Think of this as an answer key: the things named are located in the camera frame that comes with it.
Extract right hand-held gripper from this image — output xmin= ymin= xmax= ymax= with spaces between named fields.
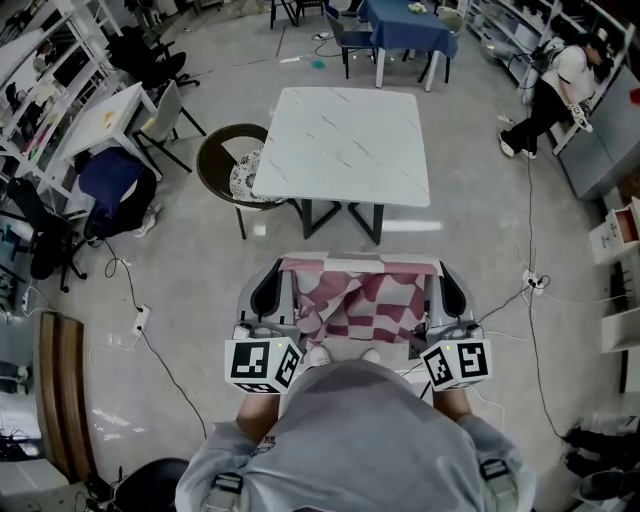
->
xmin=408 ymin=259 xmax=494 ymax=393

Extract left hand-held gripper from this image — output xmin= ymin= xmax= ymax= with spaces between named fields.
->
xmin=223 ymin=257 xmax=305 ymax=396

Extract pink white checkered tablecloth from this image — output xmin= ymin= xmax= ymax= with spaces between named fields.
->
xmin=278 ymin=251 xmax=444 ymax=346

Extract person's right forearm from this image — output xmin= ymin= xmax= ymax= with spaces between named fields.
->
xmin=432 ymin=387 xmax=474 ymax=417

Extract person's left forearm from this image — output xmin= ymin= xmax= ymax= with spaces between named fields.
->
xmin=234 ymin=391 xmax=282 ymax=442

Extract floral seat cushion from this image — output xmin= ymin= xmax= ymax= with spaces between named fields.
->
xmin=228 ymin=147 xmax=289 ymax=204

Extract dark round wicker chair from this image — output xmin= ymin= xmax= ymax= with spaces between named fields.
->
xmin=195 ymin=123 xmax=301 ymax=240

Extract person's grey sweatshirt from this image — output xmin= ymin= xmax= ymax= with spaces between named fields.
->
xmin=174 ymin=360 xmax=539 ymax=512

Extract white marble table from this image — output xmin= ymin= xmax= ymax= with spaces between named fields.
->
xmin=251 ymin=86 xmax=432 ymax=246

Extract white open box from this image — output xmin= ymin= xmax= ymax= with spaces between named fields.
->
xmin=587 ymin=196 xmax=640 ymax=265
xmin=599 ymin=307 xmax=640 ymax=355

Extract black bag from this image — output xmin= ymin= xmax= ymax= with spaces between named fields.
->
xmin=562 ymin=417 xmax=640 ymax=501

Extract grey chair with black legs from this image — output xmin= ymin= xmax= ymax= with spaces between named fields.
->
xmin=131 ymin=78 xmax=208 ymax=175

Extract grey cabinet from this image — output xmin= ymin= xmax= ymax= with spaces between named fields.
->
xmin=552 ymin=64 xmax=640 ymax=201

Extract black round stool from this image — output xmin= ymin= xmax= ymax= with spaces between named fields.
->
xmin=113 ymin=457 xmax=191 ymax=512

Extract brown wooden bench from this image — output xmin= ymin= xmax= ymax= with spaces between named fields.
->
xmin=37 ymin=310 xmax=97 ymax=484

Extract plain white rectangular table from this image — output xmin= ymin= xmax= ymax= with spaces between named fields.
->
xmin=62 ymin=81 xmax=164 ymax=182

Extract black office chair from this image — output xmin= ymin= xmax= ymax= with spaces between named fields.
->
xmin=106 ymin=25 xmax=201 ymax=92
xmin=5 ymin=177 xmax=90 ymax=295

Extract blue chair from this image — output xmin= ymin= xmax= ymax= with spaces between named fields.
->
xmin=323 ymin=2 xmax=377 ymax=80

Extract blue-covered table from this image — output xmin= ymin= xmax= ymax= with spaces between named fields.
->
xmin=357 ymin=0 xmax=460 ymax=94

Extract white metal shelf unit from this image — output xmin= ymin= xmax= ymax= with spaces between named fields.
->
xmin=464 ymin=0 xmax=631 ymax=101
xmin=0 ymin=0 xmax=119 ymax=211

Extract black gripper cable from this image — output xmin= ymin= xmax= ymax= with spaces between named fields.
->
xmin=477 ymin=284 xmax=526 ymax=324

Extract black floor cable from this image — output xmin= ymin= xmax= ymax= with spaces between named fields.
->
xmin=524 ymin=149 xmax=539 ymax=274
xmin=102 ymin=239 xmax=144 ymax=309
xmin=141 ymin=329 xmax=209 ymax=440
xmin=533 ymin=289 xmax=569 ymax=441

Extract black harness strap buckle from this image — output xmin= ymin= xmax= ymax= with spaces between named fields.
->
xmin=209 ymin=472 xmax=245 ymax=494
xmin=479 ymin=459 xmax=511 ymax=481

